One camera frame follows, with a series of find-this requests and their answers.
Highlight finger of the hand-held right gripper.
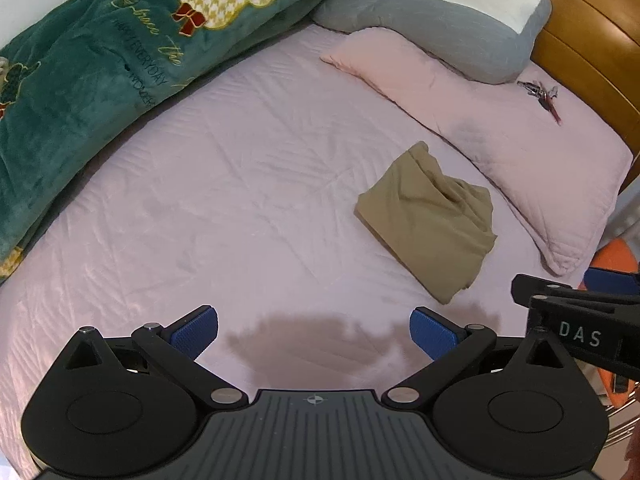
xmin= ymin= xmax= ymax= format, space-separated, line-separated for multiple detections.
xmin=511 ymin=267 xmax=640 ymax=307

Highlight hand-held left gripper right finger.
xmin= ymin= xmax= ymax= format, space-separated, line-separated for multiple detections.
xmin=382 ymin=307 xmax=577 ymax=408

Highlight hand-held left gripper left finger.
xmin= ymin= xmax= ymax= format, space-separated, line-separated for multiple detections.
xmin=62 ymin=305 xmax=249 ymax=408

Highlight khaki clothes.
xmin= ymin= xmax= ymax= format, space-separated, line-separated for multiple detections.
xmin=355 ymin=141 xmax=498 ymax=306

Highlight orange plastic stool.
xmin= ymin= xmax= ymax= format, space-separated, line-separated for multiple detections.
xmin=582 ymin=239 xmax=640 ymax=411

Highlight pink pillow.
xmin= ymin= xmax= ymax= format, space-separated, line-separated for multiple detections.
xmin=320 ymin=29 xmax=634 ymax=276

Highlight pink quilted bed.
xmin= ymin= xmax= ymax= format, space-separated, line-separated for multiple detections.
xmin=0 ymin=0 xmax=626 ymax=480

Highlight key bunch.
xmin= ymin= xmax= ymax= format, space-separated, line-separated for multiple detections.
xmin=517 ymin=80 xmax=563 ymax=126

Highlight green plush printed blanket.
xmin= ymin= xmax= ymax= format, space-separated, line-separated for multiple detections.
xmin=0 ymin=0 xmax=357 ymax=281

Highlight wooden headboard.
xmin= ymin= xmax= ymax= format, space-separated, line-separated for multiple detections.
xmin=440 ymin=0 xmax=640 ymax=161

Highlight grey and white pillow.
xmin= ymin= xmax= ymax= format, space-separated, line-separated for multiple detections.
xmin=312 ymin=0 xmax=553 ymax=84

